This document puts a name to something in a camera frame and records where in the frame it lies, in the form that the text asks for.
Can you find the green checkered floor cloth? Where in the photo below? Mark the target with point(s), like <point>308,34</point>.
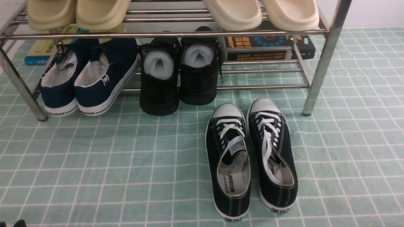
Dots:
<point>126,168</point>

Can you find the black shoe with paper right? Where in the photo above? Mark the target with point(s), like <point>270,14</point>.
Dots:
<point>201,63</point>

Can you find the navy canvas sneaker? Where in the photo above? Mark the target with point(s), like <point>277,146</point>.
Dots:
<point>56,86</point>
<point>110,66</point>

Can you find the navy canvas sneaker right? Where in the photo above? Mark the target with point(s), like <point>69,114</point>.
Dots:
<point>110,66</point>

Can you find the navy canvas sneaker left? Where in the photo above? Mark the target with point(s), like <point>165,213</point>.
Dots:
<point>56,86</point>

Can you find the cream slipper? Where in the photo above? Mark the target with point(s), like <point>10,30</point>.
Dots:
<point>292,15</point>
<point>235,15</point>

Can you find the silver metal shoe rack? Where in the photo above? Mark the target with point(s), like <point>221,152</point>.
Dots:
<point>331,34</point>

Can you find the tan slipper far left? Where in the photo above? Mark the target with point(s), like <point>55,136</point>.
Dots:
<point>50,14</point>

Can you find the yellow blue book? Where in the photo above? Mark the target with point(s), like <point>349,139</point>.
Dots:
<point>42,50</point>

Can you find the cream slipper far right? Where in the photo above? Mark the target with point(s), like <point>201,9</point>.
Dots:
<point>292,15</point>

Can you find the black book stack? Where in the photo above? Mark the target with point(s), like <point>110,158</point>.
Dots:
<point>268,42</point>

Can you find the tan slipper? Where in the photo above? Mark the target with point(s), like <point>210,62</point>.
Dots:
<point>101,14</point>
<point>50,14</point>

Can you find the black white-laced sneaker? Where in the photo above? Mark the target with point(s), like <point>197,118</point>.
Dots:
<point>270,138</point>
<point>229,162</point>

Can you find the black shoe with paper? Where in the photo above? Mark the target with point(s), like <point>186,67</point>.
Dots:
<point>159,66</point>
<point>201,63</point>

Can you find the dark object bottom left corner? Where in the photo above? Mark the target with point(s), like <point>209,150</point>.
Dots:
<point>20,223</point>

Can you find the black shoe with paper left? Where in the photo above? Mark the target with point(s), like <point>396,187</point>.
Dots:
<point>159,66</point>

